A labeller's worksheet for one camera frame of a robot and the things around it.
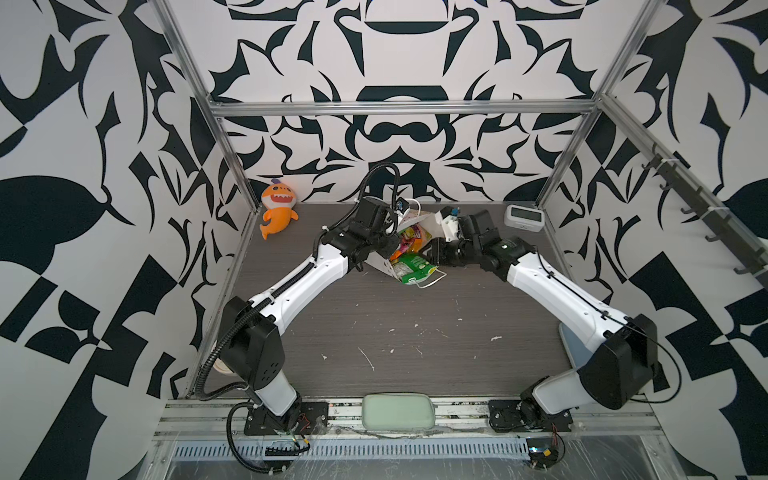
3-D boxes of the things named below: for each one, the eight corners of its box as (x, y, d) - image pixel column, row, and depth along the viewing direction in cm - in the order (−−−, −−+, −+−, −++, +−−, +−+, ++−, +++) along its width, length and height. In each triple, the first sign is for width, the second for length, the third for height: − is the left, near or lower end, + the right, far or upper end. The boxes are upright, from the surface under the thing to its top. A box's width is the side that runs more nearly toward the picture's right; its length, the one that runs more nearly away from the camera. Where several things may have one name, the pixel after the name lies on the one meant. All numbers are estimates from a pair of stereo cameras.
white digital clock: (504, 228, 116) (508, 219, 112) (503, 213, 121) (507, 204, 117) (540, 234, 114) (546, 225, 111) (538, 218, 120) (543, 209, 116)
